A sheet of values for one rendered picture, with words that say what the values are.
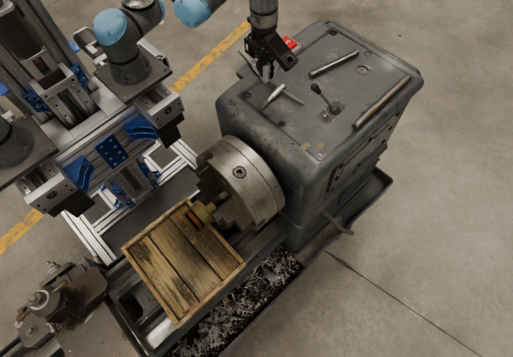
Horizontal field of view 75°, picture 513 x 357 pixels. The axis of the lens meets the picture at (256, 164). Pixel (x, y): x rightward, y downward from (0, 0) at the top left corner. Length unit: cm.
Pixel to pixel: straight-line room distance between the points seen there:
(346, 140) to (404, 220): 142
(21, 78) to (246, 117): 79
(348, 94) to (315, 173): 31
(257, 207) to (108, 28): 75
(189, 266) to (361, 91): 84
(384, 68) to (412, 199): 138
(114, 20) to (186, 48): 204
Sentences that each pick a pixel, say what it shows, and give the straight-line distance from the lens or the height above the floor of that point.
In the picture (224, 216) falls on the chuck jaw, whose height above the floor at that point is 110.
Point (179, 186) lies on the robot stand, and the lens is 217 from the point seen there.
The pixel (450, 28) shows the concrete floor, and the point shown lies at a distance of 373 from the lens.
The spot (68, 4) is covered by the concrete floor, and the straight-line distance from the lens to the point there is 429.
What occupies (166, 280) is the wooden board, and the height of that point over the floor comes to 89.
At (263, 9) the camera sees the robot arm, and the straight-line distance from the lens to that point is 91.
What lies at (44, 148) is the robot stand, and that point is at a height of 116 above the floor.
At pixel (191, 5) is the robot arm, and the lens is 84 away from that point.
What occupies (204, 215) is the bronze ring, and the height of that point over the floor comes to 111.
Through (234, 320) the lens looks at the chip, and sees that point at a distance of 152.
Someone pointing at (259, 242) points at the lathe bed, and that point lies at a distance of 127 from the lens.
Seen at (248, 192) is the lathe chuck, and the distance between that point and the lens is 97.
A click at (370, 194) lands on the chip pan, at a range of 177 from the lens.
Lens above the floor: 209
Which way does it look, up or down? 60 degrees down
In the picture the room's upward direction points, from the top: 4 degrees counter-clockwise
